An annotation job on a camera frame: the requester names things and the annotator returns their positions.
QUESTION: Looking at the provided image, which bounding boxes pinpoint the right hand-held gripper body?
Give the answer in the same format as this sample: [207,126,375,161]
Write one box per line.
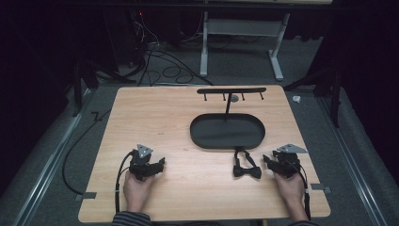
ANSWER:
[272,143,310,180]

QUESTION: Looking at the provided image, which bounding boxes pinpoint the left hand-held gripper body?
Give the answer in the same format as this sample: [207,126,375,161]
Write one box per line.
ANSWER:
[128,143,159,182]

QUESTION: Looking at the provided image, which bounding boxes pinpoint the black bow tie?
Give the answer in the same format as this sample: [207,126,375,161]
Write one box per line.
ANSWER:
[232,149,263,180]

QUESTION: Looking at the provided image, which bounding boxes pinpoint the black hook stand with tray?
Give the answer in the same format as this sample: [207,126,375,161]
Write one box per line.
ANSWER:
[189,87,267,151]

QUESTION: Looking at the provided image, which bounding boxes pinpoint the person's right hand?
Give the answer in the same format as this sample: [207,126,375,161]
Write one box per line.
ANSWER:
[273,170,308,206]

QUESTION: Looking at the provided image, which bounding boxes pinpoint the person's left hand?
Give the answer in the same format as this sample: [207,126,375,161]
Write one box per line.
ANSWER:
[122,170,156,213]

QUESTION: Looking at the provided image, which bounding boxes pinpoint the grey tape piece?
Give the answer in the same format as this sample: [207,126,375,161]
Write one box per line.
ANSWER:
[310,183,332,194]
[74,191,98,202]

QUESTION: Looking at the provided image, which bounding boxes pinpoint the black tripod stand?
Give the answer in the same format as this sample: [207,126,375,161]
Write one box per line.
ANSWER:
[282,66,343,129]
[71,58,136,118]

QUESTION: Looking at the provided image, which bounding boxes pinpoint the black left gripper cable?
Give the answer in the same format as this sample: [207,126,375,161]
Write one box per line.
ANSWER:
[114,150,136,215]

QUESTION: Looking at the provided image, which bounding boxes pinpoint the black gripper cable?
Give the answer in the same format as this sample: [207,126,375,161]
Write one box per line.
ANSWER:
[290,158,312,221]
[114,150,136,215]

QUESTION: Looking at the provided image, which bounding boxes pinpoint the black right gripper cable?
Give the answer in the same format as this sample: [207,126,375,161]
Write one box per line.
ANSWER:
[290,158,312,221]

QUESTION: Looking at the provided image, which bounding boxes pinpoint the aluminium floor rail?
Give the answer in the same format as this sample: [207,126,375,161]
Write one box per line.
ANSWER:
[11,88,92,226]
[314,95,390,226]

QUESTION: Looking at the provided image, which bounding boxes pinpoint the black floor cable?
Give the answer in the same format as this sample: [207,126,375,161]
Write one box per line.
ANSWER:
[61,107,112,196]

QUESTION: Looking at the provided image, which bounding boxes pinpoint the tangle of black floor cables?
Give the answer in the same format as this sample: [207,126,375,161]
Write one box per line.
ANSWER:
[126,12,215,87]

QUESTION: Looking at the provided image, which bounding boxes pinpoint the white metal desk frame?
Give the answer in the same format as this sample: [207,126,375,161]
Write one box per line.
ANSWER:
[199,11,292,82]

